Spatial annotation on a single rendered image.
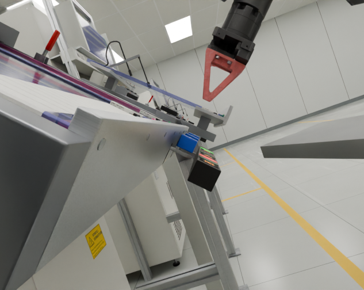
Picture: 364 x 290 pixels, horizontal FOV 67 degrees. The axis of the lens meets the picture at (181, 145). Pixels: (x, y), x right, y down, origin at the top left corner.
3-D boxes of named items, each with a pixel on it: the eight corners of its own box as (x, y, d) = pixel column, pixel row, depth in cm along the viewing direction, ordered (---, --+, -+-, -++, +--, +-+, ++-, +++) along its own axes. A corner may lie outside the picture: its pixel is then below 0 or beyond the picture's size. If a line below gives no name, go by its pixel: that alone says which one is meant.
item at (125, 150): (178, 151, 77) (189, 127, 76) (35, 277, 11) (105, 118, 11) (174, 148, 77) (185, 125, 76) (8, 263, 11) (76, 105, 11)
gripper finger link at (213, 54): (187, 90, 44) (212, 34, 43) (189, 95, 51) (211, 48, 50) (225, 108, 44) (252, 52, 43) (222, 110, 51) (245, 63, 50)
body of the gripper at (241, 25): (210, 37, 40) (232, -12, 40) (209, 54, 51) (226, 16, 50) (250, 55, 40) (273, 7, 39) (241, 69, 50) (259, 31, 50)
